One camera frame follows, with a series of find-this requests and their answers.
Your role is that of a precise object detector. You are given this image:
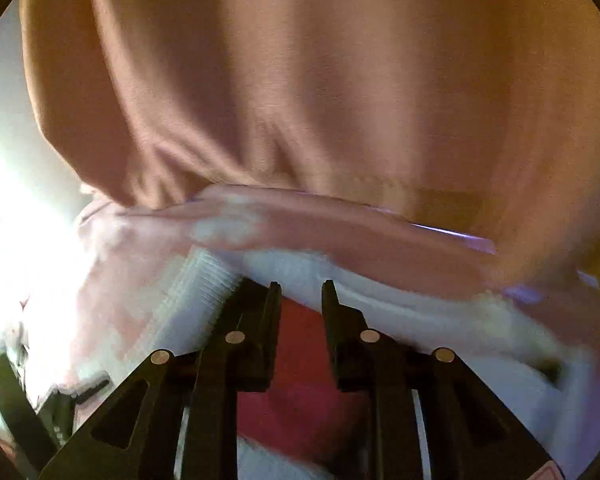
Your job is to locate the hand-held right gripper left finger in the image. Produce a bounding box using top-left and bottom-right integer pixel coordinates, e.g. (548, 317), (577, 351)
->
(39, 279), (282, 480)

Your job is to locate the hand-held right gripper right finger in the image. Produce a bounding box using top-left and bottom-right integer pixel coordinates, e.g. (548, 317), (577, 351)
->
(322, 279), (557, 480)

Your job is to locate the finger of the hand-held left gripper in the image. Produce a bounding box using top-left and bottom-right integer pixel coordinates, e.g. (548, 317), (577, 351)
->
(73, 371), (113, 403)

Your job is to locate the white and red knitted garment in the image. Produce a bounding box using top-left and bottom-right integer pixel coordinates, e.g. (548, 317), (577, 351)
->
(157, 247), (598, 480)

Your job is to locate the pink printed bedsheet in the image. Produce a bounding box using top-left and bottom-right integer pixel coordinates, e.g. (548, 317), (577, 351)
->
(10, 184), (600, 401)

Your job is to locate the orange curtain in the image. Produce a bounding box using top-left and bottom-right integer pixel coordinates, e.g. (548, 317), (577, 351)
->
(19, 0), (600, 286)

